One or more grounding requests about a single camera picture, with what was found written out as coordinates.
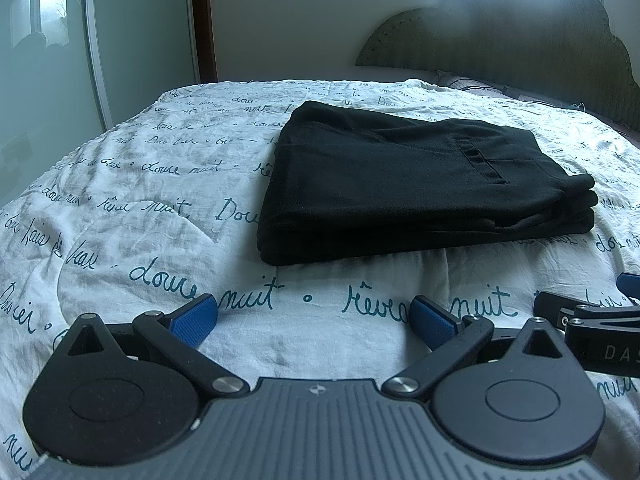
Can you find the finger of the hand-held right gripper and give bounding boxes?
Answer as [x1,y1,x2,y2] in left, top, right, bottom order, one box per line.
[617,272,640,307]
[533,290,640,323]

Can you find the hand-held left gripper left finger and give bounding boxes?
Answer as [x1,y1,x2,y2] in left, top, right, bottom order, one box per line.
[54,294,252,397]

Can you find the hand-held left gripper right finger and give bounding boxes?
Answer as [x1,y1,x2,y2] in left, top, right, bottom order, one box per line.
[382,296,568,402]

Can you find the black pants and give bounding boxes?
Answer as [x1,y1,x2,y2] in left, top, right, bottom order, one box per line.
[257,100,599,267]

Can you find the white script-printed blanket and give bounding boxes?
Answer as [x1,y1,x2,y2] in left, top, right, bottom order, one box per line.
[0,77,640,480]

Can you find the dark grey pillow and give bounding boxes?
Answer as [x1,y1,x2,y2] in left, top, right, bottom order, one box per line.
[434,74,507,96]

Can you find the scalloped upholstered headboard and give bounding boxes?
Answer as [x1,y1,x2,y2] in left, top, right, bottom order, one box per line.
[355,0,640,130]

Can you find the frosted glass sliding door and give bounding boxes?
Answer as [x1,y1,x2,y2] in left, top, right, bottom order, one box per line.
[0,0,202,207]

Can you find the brown wooden door frame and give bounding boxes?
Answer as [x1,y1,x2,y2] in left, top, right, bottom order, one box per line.
[188,0,220,84]

